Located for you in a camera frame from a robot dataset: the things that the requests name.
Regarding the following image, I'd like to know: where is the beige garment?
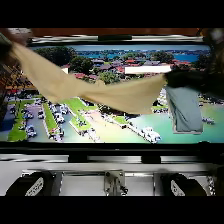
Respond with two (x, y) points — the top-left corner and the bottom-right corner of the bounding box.
(9, 41), (168, 115)

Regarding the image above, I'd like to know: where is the silver frame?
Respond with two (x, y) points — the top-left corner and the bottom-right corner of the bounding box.
(0, 152), (224, 197)

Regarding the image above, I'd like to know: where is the grey garment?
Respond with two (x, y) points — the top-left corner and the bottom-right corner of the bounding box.
(165, 85), (204, 135)

